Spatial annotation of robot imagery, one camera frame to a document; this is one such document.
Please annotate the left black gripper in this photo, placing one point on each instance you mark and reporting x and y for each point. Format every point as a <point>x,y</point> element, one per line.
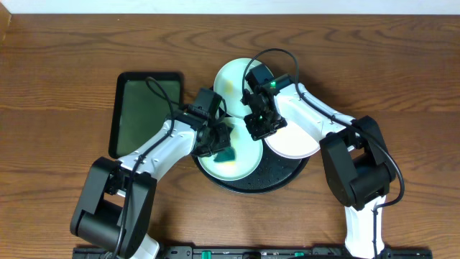
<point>218,140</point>

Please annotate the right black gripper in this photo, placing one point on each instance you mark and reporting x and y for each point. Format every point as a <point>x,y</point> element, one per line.
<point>264,126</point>

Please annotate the green yellow sponge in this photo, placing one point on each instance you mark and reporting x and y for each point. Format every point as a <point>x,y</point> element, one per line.
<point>228,154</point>

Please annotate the mint plate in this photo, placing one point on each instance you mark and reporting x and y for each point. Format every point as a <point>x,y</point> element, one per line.
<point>228,84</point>
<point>248,154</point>

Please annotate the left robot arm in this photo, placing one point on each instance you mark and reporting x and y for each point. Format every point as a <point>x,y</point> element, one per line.
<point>115,205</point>

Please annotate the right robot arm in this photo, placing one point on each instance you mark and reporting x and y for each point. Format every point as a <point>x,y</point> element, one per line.
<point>357,164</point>

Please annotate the black round tray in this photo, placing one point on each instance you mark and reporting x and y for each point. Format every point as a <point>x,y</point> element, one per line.
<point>272,173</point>

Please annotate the black rectangular tray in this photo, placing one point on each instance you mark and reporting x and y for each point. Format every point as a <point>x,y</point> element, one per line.
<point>142,101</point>

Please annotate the white plate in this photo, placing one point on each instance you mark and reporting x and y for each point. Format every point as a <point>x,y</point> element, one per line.
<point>292,142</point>

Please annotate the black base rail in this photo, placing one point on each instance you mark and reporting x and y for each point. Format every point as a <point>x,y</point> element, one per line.
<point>185,252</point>

